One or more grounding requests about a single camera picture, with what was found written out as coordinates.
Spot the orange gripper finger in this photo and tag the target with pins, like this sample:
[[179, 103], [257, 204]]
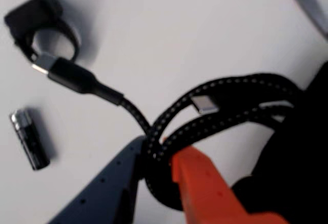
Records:
[[205, 190]]

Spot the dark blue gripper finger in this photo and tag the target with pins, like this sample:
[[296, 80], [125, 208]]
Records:
[[107, 193]]

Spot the black AA battery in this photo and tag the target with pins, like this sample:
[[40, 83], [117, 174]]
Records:
[[30, 142]]

